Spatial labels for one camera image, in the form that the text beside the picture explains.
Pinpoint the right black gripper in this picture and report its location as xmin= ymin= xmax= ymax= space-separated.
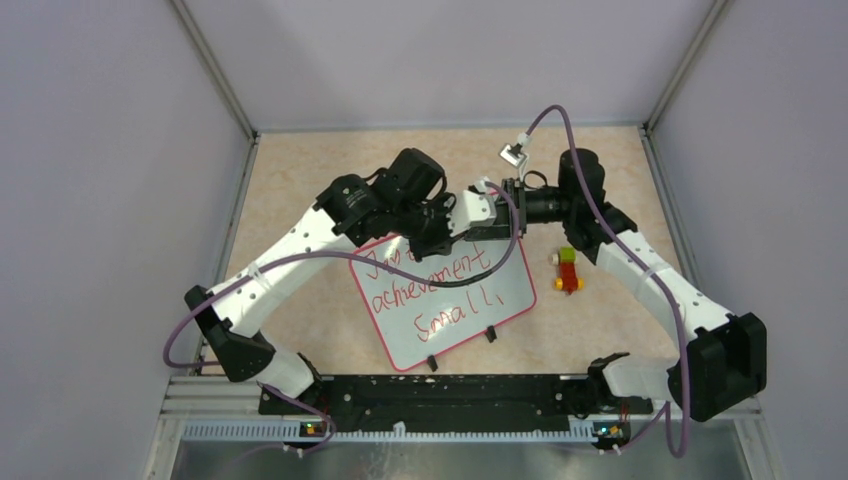
xmin=464 ymin=179 xmax=574 ymax=243

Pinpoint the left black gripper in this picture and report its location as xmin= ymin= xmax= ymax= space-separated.
xmin=393 ymin=192 xmax=470 ymax=263

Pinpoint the red green toy car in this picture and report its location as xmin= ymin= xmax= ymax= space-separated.
xmin=550 ymin=246 xmax=585 ymax=295

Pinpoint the pink framed whiteboard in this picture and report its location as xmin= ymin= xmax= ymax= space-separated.
xmin=349 ymin=236 xmax=537 ymax=372

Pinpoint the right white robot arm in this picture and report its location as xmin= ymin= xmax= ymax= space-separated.
xmin=449 ymin=148 xmax=767 ymax=422

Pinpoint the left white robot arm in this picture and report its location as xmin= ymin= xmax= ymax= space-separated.
xmin=185 ymin=148 xmax=470 ymax=414

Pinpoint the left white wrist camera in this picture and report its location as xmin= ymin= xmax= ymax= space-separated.
xmin=447 ymin=176 xmax=499 ymax=237

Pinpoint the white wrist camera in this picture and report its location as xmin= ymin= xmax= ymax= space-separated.
xmin=447 ymin=176 xmax=499 ymax=237
xmin=499 ymin=132 xmax=531 ymax=182

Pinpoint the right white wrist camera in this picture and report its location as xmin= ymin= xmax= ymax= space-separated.
xmin=499 ymin=132 xmax=531 ymax=182

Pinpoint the whiteboard wire stand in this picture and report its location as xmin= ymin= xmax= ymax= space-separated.
xmin=425 ymin=325 xmax=498 ymax=372

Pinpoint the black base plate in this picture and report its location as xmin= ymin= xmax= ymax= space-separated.
xmin=299 ymin=374 xmax=654 ymax=433

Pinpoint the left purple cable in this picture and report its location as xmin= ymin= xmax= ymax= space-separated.
xmin=162 ymin=180 xmax=523 ymax=458

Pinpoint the aluminium frame rail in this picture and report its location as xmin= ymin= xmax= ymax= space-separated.
xmin=158 ymin=374 xmax=763 ymax=420

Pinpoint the white cable duct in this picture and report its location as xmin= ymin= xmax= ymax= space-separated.
xmin=182 ymin=420 xmax=597 ymax=443

